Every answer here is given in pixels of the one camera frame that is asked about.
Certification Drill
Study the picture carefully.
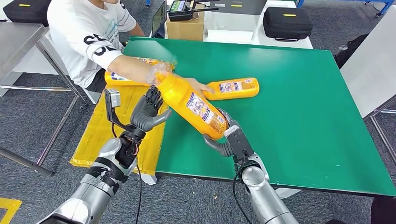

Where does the white flat box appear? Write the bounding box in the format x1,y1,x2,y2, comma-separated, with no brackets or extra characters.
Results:
205,29,255,44

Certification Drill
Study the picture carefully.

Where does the white table foot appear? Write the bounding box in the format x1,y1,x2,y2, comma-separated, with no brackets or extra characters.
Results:
141,174,158,186
275,188,302,200

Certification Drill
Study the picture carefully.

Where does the grey metal table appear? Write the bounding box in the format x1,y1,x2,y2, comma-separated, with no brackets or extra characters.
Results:
0,23,89,178
339,4,396,168

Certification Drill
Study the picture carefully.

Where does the yellow tape mat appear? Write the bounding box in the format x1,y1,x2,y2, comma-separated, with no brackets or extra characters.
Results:
69,60,176,177

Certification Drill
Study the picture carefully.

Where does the blue metal frame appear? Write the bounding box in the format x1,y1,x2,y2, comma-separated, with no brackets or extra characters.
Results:
295,0,396,18

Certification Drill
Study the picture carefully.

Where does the black bag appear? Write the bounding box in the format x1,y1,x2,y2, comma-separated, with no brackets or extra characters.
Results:
333,33,369,69

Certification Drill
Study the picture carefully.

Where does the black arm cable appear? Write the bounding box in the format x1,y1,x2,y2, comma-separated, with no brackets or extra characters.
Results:
232,161,248,224
135,164,143,224

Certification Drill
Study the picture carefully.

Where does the cardboard box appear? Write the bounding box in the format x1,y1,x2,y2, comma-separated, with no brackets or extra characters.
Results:
165,4,205,42

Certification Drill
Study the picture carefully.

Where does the green table board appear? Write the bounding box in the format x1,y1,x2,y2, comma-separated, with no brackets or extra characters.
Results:
116,36,396,197

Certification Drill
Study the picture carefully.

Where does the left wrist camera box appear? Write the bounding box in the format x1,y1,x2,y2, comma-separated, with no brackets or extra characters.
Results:
104,88,134,131

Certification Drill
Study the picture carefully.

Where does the person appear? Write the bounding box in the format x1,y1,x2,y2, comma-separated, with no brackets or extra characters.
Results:
46,0,215,97

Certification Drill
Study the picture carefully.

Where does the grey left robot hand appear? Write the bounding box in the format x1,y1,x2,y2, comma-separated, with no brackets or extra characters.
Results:
130,86,173,133

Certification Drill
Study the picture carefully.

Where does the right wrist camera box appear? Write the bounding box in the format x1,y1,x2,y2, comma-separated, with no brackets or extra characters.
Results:
223,124,255,161

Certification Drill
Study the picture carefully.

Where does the white table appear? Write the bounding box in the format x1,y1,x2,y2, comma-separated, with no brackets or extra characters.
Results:
148,0,313,50

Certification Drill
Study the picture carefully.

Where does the black remote controller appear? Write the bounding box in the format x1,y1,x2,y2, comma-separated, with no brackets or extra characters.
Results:
167,0,220,22

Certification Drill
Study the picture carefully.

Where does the orange detergent bottle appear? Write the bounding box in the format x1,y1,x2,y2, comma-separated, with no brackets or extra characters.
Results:
104,70,152,87
202,77,260,101
133,56,176,72
147,63,230,141

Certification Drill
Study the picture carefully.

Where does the black tablet screen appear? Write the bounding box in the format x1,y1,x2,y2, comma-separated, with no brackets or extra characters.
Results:
151,0,168,39

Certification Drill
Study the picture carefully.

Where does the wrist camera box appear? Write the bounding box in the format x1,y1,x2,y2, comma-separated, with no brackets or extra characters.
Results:
104,88,134,131
223,124,255,161

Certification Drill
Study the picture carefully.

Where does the person's right hand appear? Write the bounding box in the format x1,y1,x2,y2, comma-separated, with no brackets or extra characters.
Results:
177,74,215,97

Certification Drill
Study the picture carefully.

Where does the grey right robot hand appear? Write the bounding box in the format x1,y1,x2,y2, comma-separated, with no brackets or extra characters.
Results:
202,107,241,158

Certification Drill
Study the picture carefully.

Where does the black carrying case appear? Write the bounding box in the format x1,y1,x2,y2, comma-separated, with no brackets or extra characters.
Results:
2,0,52,27
262,7,314,42

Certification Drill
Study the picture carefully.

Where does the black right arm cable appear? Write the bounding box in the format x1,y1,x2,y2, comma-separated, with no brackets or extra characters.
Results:
232,161,248,224

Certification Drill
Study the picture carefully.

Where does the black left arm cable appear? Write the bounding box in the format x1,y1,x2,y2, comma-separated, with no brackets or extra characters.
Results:
135,164,143,224

